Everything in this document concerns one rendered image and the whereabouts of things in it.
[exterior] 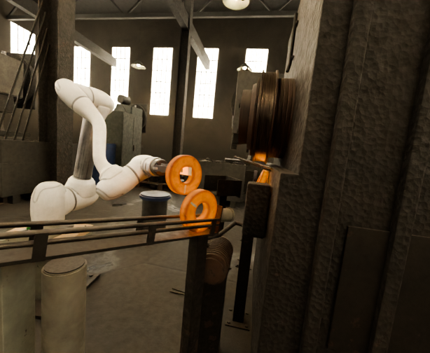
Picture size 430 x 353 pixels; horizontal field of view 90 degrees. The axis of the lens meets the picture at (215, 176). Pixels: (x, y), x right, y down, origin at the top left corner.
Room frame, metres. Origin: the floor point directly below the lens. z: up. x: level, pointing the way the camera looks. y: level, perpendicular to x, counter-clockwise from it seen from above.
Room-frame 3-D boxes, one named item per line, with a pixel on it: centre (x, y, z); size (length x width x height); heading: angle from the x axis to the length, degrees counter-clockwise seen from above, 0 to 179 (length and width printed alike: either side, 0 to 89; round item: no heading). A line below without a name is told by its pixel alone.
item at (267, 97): (1.18, -0.23, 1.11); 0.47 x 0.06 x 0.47; 170
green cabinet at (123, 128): (4.51, 1.97, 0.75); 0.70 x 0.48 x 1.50; 170
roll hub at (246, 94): (1.20, -0.13, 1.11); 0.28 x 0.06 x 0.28; 170
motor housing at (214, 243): (0.88, -0.04, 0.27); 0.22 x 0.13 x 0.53; 170
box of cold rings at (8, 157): (3.25, 2.90, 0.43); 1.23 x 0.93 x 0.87; 168
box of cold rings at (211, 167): (4.01, -0.03, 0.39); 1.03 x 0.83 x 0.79; 84
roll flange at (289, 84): (1.16, -0.31, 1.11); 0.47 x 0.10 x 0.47; 170
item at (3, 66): (4.46, 4.61, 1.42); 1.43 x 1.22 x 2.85; 85
